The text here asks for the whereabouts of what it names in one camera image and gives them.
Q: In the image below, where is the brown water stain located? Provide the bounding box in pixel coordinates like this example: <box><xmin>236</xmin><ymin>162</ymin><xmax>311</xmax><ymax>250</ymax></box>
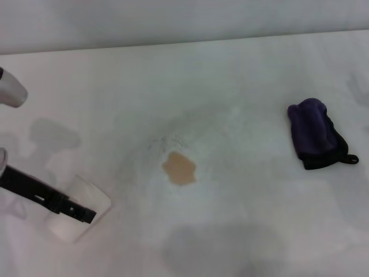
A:
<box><xmin>161</xmin><ymin>151</ymin><xmax>198</xmax><ymax>187</ymax></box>

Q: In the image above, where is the white paper cup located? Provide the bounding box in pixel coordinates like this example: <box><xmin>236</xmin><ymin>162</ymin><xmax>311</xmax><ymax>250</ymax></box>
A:
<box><xmin>47</xmin><ymin>173</ymin><xmax>112</xmax><ymax>244</ymax></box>

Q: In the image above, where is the purple rag with black trim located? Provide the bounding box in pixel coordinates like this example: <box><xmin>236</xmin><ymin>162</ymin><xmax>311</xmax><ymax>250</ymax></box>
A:
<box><xmin>287</xmin><ymin>98</ymin><xmax>360</xmax><ymax>171</ymax></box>

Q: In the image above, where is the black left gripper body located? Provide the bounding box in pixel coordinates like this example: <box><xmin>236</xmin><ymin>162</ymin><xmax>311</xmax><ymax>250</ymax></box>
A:
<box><xmin>0</xmin><ymin>164</ymin><xmax>55</xmax><ymax>207</ymax></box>

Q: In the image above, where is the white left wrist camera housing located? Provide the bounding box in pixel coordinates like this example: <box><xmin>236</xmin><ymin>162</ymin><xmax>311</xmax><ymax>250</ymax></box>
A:
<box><xmin>0</xmin><ymin>66</ymin><xmax>29</xmax><ymax>108</ymax></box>

